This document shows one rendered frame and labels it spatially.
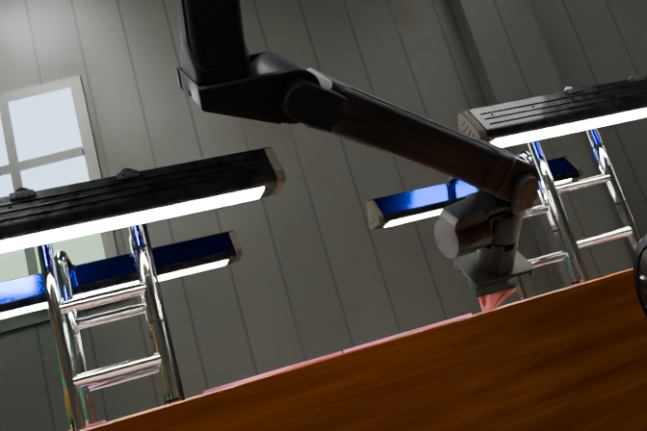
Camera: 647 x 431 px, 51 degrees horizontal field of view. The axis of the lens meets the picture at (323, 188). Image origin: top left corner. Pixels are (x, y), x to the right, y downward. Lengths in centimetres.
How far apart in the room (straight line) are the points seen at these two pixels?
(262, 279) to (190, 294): 30
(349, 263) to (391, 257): 18
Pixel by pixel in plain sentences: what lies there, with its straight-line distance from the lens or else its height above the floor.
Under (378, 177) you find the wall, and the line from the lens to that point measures 291.
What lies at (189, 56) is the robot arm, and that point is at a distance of 66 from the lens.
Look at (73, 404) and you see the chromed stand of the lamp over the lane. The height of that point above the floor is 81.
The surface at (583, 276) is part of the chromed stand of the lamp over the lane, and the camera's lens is 144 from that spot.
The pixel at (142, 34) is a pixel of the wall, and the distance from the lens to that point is 321.
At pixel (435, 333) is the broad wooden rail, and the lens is 75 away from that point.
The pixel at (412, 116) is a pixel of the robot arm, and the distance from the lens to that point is 79.
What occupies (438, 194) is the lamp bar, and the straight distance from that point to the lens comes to 177.
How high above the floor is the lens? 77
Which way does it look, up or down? 14 degrees up
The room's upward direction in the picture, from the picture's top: 16 degrees counter-clockwise
